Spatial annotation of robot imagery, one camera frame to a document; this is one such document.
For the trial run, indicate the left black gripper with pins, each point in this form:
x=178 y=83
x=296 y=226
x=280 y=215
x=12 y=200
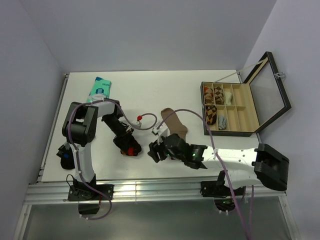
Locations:
x=128 y=130

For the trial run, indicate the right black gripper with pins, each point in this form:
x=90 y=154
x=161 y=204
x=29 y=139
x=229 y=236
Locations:
x=154 y=148

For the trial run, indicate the black red yellow argyle sock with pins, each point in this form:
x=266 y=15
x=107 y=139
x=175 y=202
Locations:
x=128 y=145

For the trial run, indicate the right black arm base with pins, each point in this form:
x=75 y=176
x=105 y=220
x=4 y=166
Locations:
x=221 y=194

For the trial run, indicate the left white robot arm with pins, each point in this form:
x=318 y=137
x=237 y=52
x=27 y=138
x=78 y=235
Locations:
x=80 y=128

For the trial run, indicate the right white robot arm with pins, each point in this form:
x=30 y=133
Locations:
x=239 y=168

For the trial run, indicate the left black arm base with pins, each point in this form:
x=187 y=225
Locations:
x=88 y=199

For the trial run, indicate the brown sock with striped cuff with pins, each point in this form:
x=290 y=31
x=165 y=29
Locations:
x=173 y=123

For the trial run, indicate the mint green sock pair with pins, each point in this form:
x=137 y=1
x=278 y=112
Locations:
x=100 y=89

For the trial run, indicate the rolled dark brown argyle sock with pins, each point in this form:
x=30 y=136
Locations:
x=211 y=114

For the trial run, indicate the rolled light blue sock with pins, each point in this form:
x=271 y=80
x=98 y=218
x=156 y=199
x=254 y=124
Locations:
x=222 y=122

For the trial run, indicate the black blue grey sock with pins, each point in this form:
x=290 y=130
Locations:
x=65 y=154

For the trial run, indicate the rolled orange beige argyle sock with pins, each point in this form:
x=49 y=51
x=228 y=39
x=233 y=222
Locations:
x=208 y=95

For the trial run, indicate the black compartment box with lid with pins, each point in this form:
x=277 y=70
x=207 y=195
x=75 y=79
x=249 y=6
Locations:
x=257 y=101

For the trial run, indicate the rolled brown beige argyle sock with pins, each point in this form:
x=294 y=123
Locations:
x=219 y=95

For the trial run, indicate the rolled white sock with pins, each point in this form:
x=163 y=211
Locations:
x=228 y=96

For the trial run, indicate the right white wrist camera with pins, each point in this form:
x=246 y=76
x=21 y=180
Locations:
x=160 y=133

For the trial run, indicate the aluminium table edge rail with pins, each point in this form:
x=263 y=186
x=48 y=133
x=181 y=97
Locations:
x=148 y=190

